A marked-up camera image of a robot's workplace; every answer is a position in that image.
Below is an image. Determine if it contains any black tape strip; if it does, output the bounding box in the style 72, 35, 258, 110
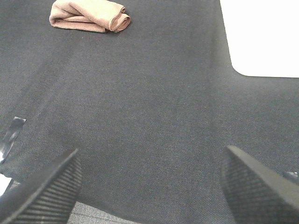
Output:
0, 117, 26, 164

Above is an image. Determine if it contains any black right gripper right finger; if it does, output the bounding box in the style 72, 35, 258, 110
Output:
221, 146, 299, 224

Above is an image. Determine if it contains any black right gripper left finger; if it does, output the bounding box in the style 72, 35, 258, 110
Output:
0, 149, 82, 224

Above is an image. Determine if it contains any black fabric table cover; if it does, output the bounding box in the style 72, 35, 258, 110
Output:
0, 0, 299, 224

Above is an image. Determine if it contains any brown microfiber towel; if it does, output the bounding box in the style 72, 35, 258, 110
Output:
49, 0, 131, 33

